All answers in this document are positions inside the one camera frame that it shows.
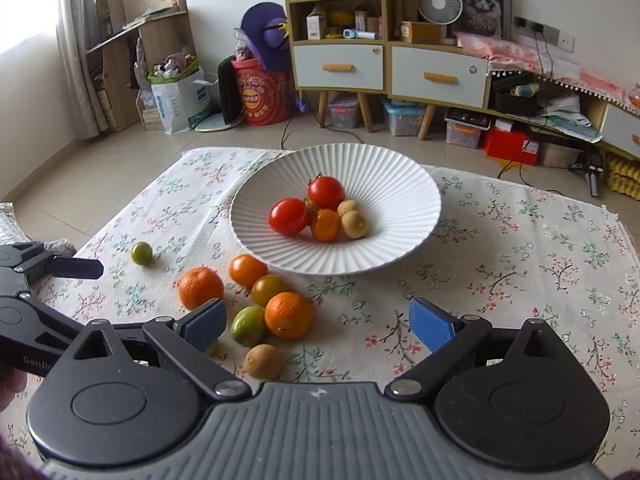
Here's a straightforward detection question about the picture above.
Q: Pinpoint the large orange mandarin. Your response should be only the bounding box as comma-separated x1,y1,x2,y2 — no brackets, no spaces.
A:
177,266,224,311

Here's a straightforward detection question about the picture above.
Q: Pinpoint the tan longan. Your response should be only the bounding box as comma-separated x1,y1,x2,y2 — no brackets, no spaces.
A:
336,200,361,217
243,344,285,380
341,210,369,240

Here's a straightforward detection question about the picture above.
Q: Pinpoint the olive brown tomato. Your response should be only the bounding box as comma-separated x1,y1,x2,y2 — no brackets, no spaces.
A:
250,274,290,307

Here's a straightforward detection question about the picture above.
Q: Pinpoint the small orange mandarin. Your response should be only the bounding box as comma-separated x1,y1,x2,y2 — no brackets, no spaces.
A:
265,292,314,340

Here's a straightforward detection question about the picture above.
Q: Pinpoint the small orange cherry tomato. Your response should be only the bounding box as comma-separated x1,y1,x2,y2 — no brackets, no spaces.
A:
310,209,342,243

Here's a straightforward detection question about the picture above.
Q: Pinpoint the red tomato with stem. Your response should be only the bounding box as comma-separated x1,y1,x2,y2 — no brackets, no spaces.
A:
307,176,345,210

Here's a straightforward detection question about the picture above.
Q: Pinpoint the checkered grey cushion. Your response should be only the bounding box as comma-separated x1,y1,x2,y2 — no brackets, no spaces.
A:
0,203,77,257

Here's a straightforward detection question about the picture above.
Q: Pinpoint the floral tablecloth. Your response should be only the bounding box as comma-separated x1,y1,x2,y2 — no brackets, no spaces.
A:
36,148,639,476

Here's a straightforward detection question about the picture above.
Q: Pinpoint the white ribbed plate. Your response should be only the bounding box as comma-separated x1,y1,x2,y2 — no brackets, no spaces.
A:
230,143,442,276

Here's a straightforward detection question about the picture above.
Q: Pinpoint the white paper shopping bag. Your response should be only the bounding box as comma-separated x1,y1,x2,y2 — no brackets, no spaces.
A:
149,67,214,134

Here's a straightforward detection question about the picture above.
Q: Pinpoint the red cardboard box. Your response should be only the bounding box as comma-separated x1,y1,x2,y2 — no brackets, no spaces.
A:
483,127,540,166

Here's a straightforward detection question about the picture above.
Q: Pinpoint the black flat panel stand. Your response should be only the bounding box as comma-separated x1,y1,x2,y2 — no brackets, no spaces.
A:
196,55,244,133

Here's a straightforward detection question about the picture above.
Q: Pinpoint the clear plastic storage box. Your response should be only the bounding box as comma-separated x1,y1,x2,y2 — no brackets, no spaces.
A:
381,98,426,136

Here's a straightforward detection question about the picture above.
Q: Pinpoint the yellow egg carton stack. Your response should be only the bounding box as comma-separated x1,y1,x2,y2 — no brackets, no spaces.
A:
605,155,640,200

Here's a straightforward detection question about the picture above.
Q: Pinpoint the red snack bucket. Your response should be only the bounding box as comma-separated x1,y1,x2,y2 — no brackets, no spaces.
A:
231,58,293,127

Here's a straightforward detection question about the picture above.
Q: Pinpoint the wooden bookshelf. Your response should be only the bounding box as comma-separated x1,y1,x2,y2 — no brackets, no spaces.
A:
86,0,195,132

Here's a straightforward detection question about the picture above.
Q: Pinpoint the low wooden tv cabinet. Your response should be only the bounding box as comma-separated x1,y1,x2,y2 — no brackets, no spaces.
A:
488,70,639,159

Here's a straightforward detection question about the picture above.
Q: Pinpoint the pink cloth on cabinet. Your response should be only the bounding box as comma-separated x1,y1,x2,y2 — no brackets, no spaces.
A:
456,32,630,105

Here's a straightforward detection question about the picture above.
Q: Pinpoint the purple plush toy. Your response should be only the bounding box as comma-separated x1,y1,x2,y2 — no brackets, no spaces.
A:
241,2,291,72

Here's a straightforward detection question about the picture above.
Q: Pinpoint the white desk fan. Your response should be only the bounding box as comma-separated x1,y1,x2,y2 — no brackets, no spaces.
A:
416,0,463,27

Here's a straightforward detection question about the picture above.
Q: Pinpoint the wooden drawer cabinet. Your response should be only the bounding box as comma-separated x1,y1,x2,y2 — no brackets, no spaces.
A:
284,0,490,140

